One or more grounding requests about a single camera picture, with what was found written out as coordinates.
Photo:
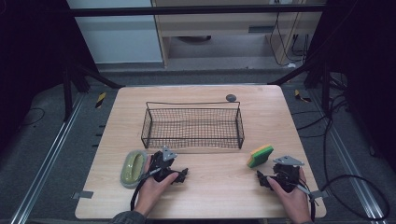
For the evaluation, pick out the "black horizontal frame bar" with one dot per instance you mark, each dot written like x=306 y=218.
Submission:
x=193 y=11

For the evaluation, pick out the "green and yellow sponge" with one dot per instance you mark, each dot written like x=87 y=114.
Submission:
x=260 y=155

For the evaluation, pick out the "white cabinet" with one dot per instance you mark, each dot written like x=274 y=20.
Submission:
x=118 y=37

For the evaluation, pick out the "dark curtain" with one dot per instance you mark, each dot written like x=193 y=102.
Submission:
x=367 y=71
x=28 y=62

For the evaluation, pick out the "black metal stand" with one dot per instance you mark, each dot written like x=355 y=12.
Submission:
x=323 y=84
x=70 y=90

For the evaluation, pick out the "aluminium floor rail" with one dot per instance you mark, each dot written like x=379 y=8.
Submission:
x=49 y=155
x=348 y=168

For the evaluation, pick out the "green oval soap dish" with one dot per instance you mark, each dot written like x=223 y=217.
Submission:
x=134 y=168

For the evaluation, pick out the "person's left hand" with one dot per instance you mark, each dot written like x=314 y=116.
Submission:
x=152 y=193

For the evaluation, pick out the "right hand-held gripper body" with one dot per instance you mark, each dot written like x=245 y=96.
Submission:
x=287 y=172

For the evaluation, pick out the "yellow and black tape marker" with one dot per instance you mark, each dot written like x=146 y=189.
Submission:
x=100 y=100
x=301 y=96

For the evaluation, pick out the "dark grey round disc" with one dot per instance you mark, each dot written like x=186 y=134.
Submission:
x=231 y=97

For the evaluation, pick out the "grey tape strip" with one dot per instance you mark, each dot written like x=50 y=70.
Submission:
x=82 y=194
x=319 y=194

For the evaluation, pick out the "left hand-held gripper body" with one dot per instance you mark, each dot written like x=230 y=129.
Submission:
x=162 y=165

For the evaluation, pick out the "light wooden desk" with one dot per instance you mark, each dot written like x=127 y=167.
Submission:
x=218 y=25

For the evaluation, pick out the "person's right hand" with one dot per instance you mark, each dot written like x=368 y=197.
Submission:
x=292 y=202

